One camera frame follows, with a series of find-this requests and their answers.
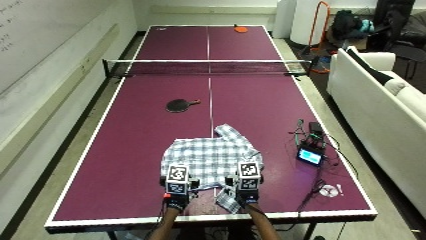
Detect dark bag with teal item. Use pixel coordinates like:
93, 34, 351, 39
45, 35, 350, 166
330, 9, 376, 43

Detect white marker cube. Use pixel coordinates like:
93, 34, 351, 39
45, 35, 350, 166
165, 162, 191, 196
235, 160, 262, 191

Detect white sofa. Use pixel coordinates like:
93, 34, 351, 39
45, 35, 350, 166
326, 45, 426, 219

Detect grey white plaid shirt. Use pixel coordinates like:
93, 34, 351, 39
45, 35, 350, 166
159, 123, 265, 215

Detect black cables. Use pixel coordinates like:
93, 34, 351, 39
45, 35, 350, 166
287, 118, 361, 214

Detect orange metal frame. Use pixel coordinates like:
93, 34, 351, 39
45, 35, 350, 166
305, 0, 333, 74

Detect right white marker cube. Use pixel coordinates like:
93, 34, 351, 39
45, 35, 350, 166
235, 160, 262, 191

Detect person's right hand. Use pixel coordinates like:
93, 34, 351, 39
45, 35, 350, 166
223, 173, 266, 210

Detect white round disc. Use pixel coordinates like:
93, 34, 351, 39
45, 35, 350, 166
318, 184, 339, 198

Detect black table tennis paddle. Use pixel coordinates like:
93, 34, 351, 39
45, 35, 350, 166
165, 98, 202, 114

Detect person's left hand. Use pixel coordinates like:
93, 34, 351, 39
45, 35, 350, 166
158, 175, 201, 212

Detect black table tennis net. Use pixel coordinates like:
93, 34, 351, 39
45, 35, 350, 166
101, 58, 319, 79

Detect whiteboard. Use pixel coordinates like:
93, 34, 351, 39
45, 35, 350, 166
0, 0, 117, 96

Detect black office chair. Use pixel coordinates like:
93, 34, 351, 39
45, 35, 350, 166
367, 0, 426, 81

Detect small computer with lit screen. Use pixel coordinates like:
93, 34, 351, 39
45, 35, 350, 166
295, 121, 329, 168

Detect left white marker cube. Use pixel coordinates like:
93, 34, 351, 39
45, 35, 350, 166
165, 162, 191, 196

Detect white cylindrical column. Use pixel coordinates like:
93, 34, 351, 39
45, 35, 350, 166
290, 0, 331, 46

